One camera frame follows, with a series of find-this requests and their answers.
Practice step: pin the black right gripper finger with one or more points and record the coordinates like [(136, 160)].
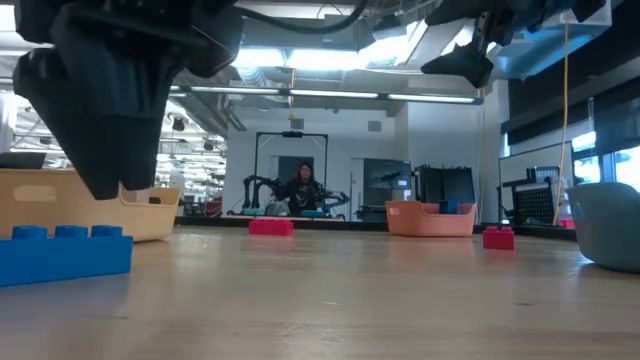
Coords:
[(465, 65), (460, 12)]

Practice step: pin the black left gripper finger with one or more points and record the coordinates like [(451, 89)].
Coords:
[(130, 90), (65, 110)]

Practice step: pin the plain wooden block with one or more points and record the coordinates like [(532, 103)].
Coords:
[(135, 196)]

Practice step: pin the blue toy brick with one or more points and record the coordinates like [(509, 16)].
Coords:
[(65, 260), (448, 207)]

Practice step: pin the red toy brick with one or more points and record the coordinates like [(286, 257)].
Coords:
[(498, 240), (271, 228)]

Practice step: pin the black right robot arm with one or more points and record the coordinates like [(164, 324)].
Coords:
[(585, 7)]

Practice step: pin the black background robot arm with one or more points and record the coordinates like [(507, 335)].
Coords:
[(335, 199), (257, 187)]

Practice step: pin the black ceiling spotlight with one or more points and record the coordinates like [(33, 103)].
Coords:
[(178, 124), (209, 146)]

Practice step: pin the dark monitor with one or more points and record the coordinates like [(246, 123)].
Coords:
[(22, 160)]

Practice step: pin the yellow plastic bin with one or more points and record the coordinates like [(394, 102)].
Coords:
[(50, 210)]

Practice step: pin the clear partition panel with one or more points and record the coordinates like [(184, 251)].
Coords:
[(530, 155)]

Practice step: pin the black folded panels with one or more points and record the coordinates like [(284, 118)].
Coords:
[(445, 185)]

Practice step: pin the long ceiling light bar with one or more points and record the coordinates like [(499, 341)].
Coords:
[(325, 93)]

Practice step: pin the dark cabinet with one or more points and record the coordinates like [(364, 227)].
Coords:
[(387, 185)]

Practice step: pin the black perforated cart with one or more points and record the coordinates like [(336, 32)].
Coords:
[(535, 202)]

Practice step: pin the orange plastic bin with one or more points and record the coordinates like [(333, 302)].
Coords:
[(425, 222)]

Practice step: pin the small red background object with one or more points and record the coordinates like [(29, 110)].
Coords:
[(567, 223)]

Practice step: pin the person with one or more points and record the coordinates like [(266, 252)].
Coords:
[(305, 192)]

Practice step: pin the teal plastic bin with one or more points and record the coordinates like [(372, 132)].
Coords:
[(610, 230)]

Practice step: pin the black background station frame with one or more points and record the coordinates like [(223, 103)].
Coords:
[(292, 134)]

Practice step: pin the black aluminium table frame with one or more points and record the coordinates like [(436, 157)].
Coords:
[(345, 226)]

